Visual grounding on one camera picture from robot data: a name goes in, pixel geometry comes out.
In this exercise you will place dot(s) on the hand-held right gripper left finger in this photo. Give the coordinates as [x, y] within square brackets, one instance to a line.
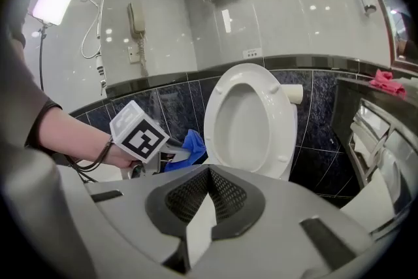
[137, 202]

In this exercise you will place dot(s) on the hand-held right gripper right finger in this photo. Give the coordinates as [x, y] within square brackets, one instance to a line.
[287, 215]

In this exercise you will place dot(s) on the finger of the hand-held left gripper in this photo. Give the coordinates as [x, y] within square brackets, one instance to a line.
[176, 143]
[179, 155]

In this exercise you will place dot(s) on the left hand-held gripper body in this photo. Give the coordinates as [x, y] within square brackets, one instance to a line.
[140, 137]

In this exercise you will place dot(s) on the blue cloth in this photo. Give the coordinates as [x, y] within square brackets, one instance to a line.
[196, 143]

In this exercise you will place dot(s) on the white toilet seat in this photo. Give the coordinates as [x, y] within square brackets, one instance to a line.
[281, 114]

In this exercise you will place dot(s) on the person's left forearm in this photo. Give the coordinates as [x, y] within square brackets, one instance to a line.
[75, 137]

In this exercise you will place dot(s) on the white toilet lid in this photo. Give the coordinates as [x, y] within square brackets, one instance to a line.
[241, 124]

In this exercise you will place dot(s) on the person's left hand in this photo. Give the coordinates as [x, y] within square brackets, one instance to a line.
[122, 158]

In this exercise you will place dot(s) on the person's dark jacket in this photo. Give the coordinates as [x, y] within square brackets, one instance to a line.
[19, 91]

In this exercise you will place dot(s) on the pink cloth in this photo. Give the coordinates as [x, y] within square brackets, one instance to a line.
[387, 83]

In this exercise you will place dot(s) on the white phone wall plate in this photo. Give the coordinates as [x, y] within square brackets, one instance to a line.
[132, 54]

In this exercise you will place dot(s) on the beige wall telephone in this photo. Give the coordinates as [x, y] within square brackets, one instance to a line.
[137, 19]

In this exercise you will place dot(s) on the white wall switch plate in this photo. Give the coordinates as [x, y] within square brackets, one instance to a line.
[252, 53]

